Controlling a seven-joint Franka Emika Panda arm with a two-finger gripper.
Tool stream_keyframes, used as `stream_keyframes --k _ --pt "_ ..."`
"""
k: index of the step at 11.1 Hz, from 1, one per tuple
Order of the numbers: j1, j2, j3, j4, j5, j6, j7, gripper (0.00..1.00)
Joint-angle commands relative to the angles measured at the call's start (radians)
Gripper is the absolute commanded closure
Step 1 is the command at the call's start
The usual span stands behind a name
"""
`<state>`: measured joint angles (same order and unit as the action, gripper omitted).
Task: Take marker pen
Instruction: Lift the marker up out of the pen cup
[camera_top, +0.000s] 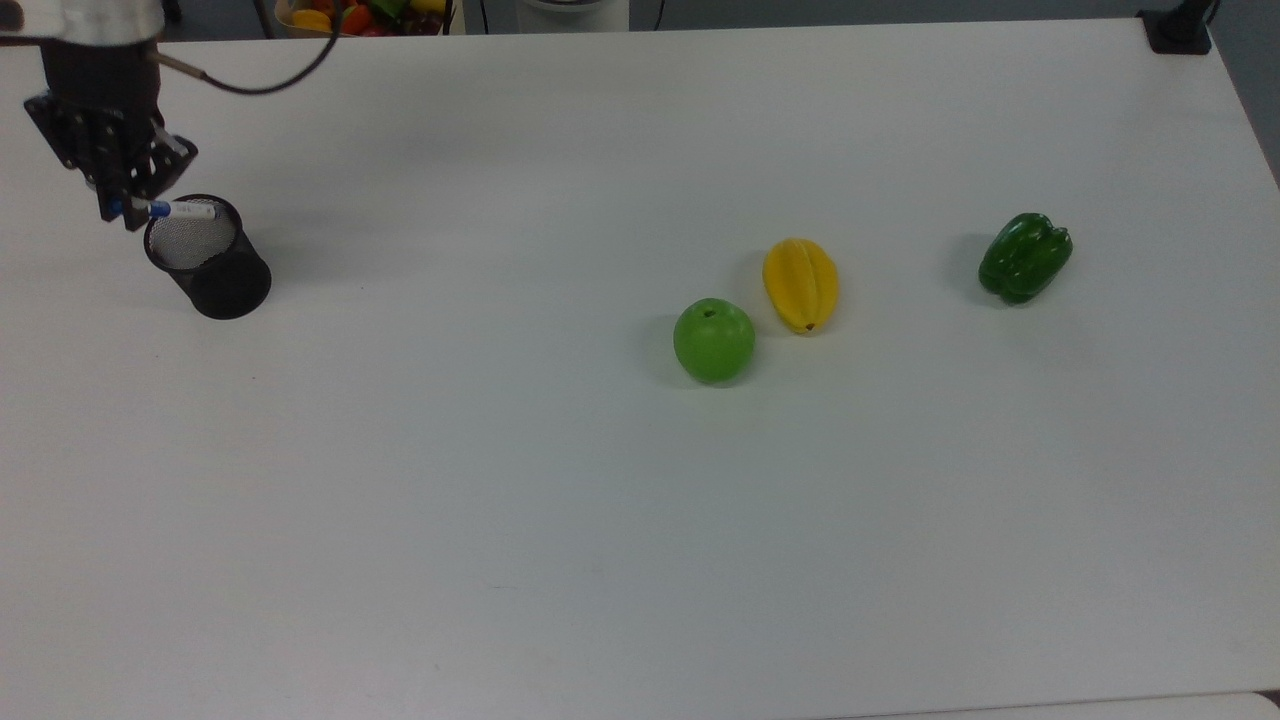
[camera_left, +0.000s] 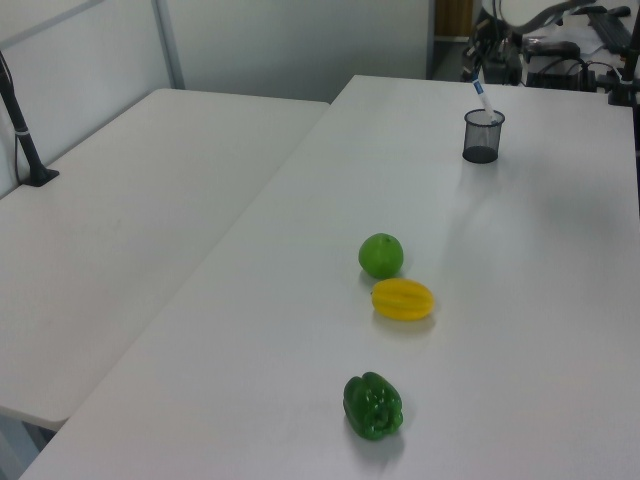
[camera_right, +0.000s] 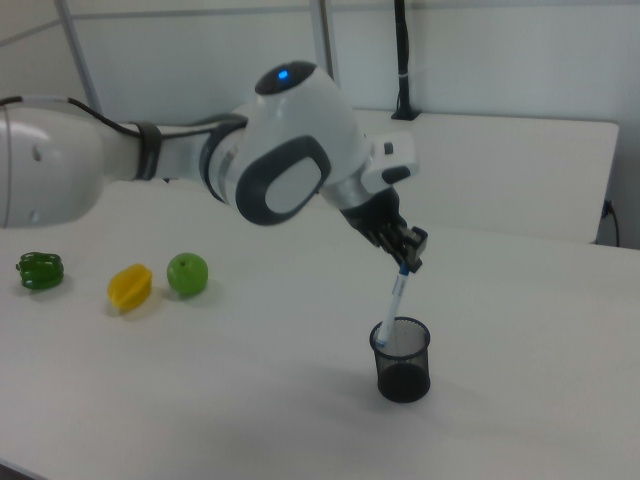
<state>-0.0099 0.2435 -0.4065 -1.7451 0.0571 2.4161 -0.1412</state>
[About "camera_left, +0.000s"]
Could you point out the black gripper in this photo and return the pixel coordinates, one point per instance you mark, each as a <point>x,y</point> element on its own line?
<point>489,32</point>

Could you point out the blue white marker pen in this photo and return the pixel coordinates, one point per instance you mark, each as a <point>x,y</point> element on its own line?
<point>484,97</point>

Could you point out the black mesh pen holder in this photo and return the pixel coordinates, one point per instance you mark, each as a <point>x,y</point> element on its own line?
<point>482,142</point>

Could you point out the dark equipment box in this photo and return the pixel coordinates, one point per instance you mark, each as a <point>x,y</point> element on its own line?
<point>506,70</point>

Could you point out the black flat handheld device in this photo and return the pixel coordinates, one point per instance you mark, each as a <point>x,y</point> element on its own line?
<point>555,48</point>

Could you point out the black electronics box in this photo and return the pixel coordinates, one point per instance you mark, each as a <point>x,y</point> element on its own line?
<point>555,77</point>

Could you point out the white paper sheet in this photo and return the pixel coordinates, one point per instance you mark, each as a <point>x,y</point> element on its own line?
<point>590,40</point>

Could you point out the long black bar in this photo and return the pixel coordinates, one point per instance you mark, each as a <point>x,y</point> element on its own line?
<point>600,10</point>

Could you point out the black keyboard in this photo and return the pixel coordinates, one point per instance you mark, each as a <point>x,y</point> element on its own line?
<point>612,30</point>

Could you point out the round green toy fruit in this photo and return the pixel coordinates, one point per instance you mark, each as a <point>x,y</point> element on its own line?
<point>380,255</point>

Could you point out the yellow toy starfruit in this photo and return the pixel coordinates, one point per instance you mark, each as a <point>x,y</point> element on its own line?
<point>403,299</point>

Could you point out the green toy bell pepper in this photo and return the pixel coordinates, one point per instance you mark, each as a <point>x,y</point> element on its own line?
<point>372,407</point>

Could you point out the black pole stand with base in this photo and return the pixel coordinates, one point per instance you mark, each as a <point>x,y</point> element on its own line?
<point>20,125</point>

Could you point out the black clamp camera stand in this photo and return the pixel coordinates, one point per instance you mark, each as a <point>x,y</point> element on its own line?
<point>627,65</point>

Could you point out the grey partition frame post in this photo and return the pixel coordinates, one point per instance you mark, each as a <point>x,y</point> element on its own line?
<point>169,45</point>

